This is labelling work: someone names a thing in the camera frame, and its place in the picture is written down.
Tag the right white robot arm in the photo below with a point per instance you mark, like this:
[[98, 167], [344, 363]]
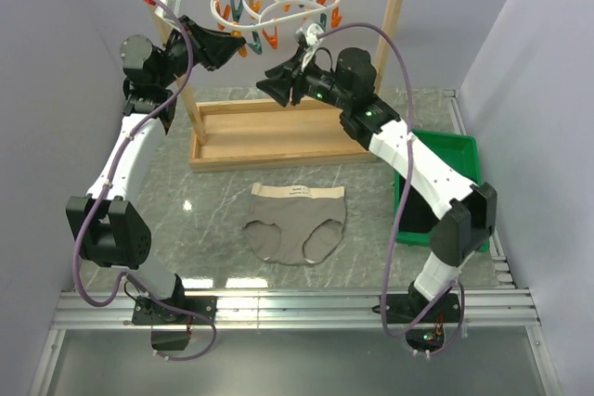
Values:
[[465, 211]]

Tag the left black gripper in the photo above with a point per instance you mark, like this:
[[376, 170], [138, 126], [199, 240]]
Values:
[[212, 48]]

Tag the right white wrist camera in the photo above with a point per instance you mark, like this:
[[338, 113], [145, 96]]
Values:
[[309, 37]]

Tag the taupe underwear beige waistband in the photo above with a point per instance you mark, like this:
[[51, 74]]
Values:
[[295, 225]]

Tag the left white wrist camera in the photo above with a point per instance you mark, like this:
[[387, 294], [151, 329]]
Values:
[[165, 10]]

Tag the teal clip front right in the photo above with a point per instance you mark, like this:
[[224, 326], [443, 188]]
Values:
[[323, 21]]

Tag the aluminium mounting rail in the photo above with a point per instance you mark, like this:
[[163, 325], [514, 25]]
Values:
[[320, 308]]

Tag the wooden hanging rack frame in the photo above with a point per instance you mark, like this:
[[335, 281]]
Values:
[[257, 134]]

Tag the teal clip front left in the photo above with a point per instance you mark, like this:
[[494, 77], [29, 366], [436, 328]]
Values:
[[255, 44]]

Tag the teal clip back left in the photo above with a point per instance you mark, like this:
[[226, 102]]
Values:
[[236, 7]]

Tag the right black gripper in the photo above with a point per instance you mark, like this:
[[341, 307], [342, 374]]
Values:
[[279, 88]]

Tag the teal clip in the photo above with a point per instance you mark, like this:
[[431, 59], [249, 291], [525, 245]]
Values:
[[255, 44], [323, 21], [236, 7]]

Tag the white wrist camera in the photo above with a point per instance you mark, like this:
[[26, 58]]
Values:
[[165, 10], [309, 37]]

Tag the black garment in bin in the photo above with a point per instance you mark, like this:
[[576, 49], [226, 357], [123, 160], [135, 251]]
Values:
[[418, 216]]

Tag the green plastic bin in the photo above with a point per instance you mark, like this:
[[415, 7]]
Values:
[[460, 153]]

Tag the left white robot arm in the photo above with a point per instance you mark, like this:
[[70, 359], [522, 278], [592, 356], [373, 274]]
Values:
[[108, 229]]

